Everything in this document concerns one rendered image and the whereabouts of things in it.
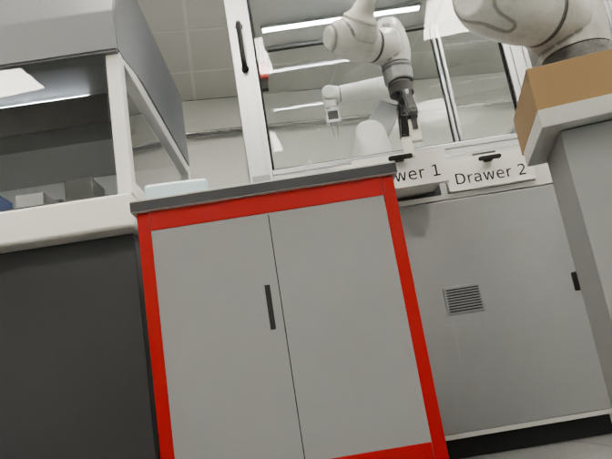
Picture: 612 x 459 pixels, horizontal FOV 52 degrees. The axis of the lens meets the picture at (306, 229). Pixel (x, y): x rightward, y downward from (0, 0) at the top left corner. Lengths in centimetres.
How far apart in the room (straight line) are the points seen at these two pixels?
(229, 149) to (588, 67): 432
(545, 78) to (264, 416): 92
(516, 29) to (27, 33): 145
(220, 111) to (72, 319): 391
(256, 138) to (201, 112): 351
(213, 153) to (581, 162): 435
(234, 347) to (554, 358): 109
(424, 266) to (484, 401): 45
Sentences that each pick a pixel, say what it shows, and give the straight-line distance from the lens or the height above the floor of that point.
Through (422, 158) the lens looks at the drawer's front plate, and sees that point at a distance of 198.
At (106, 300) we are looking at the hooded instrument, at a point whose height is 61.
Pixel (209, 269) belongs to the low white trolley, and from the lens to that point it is 144.
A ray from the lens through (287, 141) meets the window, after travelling 216.
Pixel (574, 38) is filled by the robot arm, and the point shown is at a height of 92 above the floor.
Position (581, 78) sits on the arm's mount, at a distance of 145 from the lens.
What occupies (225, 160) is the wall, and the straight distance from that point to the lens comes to 546.
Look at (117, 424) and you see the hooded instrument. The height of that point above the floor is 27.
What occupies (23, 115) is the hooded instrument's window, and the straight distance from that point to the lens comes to 210.
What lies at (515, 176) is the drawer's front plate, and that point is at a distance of 218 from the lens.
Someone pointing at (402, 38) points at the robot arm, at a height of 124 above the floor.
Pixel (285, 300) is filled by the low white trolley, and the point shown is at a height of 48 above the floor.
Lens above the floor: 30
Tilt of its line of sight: 13 degrees up
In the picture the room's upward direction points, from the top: 9 degrees counter-clockwise
